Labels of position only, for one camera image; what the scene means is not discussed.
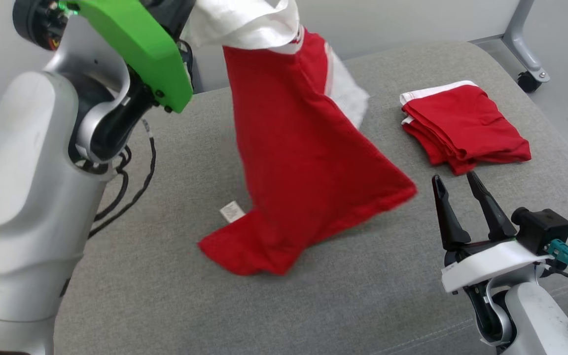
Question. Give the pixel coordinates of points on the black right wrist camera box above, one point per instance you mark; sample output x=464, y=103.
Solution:
x=543, y=229

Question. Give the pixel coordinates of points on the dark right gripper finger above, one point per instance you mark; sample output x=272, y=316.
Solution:
x=449, y=217
x=493, y=212

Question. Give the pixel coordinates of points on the grey fabric sofa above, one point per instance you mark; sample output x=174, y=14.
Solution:
x=190, y=305

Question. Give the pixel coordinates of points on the red white basketball jersey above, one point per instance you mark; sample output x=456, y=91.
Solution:
x=299, y=162

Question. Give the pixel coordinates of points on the black caster wheel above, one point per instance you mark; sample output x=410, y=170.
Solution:
x=528, y=83

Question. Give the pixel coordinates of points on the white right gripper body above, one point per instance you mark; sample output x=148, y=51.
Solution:
x=486, y=264

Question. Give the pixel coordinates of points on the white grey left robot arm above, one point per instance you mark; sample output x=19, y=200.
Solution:
x=17, y=197

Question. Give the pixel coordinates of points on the red shorts white trim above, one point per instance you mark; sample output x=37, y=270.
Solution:
x=466, y=123

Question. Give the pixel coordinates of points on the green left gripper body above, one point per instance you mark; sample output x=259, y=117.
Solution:
x=136, y=39

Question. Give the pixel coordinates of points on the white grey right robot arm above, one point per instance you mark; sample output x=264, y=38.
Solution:
x=535, y=320

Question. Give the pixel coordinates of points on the grey metal frame leg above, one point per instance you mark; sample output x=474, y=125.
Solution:
x=515, y=29

